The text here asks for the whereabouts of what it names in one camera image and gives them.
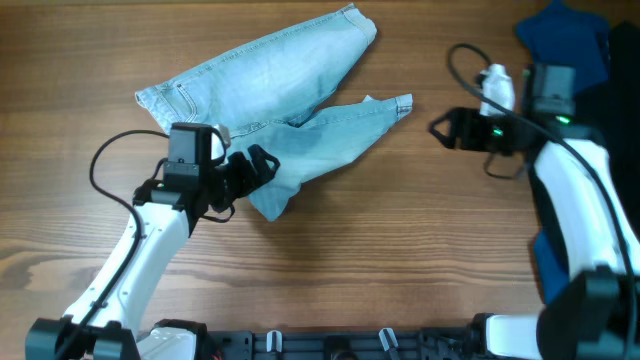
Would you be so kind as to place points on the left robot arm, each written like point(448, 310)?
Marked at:
point(198, 179)

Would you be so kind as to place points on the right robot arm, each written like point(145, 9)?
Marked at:
point(588, 259)

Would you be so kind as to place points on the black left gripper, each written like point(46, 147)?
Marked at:
point(239, 176)

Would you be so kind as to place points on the black garment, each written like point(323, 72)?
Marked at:
point(612, 108)

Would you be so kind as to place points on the dark blue garment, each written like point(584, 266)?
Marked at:
point(563, 36)

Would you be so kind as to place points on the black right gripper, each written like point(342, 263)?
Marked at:
point(470, 129)

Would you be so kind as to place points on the light blue jeans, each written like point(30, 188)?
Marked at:
point(270, 92)

